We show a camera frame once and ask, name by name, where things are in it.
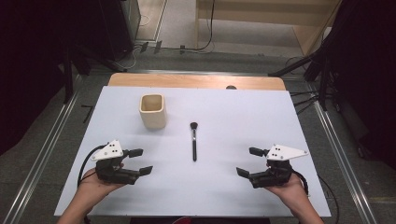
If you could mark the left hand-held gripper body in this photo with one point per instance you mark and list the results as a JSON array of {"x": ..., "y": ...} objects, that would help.
[{"x": 107, "y": 152}]

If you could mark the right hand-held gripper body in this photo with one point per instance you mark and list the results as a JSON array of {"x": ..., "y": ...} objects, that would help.
[{"x": 283, "y": 152}]

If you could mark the cream square cup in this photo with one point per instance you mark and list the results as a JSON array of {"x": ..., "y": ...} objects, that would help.
[{"x": 152, "y": 118}]

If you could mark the black makeup brush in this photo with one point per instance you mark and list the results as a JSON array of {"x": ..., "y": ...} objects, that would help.
[{"x": 194, "y": 146}]

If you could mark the person's left hand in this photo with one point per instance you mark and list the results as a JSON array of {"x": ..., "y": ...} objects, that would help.
[{"x": 90, "y": 185}]

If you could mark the person's right hand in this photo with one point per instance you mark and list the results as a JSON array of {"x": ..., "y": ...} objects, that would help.
[{"x": 292, "y": 191}]

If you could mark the white table board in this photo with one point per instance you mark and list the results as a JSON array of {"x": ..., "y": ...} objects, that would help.
[{"x": 218, "y": 186}]

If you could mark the dark round table grommet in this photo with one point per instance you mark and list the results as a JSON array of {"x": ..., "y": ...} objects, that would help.
[{"x": 231, "y": 87}]

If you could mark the black metal stand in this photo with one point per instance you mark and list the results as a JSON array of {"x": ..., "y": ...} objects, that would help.
[{"x": 314, "y": 67}]

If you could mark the dark curtain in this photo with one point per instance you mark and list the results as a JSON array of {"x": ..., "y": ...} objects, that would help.
[
  {"x": 34, "y": 62},
  {"x": 367, "y": 77}
]

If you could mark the black cabinet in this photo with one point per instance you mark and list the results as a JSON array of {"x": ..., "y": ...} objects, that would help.
[{"x": 120, "y": 28}]

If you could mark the light wooden shelf unit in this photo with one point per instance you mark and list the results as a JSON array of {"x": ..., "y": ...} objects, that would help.
[{"x": 305, "y": 21}]

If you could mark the metal floor rail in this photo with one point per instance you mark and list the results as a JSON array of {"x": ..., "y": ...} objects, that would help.
[
  {"x": 342, "y": 161},
  {"x": 40, "y": 161}
]

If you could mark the small black floor bracket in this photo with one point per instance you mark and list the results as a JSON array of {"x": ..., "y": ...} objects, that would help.
[
  {"x": 158, "y": 46},
  {"x": 144, "y": 46}
]

